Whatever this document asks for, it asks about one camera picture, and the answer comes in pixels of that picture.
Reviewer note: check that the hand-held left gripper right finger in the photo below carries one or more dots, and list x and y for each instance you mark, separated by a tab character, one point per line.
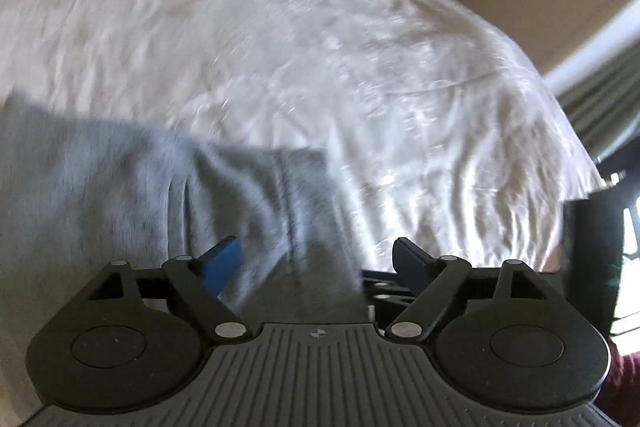
409	264

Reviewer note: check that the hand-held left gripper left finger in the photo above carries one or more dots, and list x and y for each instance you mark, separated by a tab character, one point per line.
223	264

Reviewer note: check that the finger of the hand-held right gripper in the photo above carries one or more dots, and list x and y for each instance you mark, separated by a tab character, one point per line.
382	283

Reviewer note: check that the white bedspread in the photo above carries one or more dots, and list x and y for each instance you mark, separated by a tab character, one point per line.
310	47

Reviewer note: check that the green striped curtain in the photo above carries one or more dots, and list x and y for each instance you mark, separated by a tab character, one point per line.
602	104

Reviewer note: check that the grey pants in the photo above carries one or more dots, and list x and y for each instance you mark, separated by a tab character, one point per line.
125	187

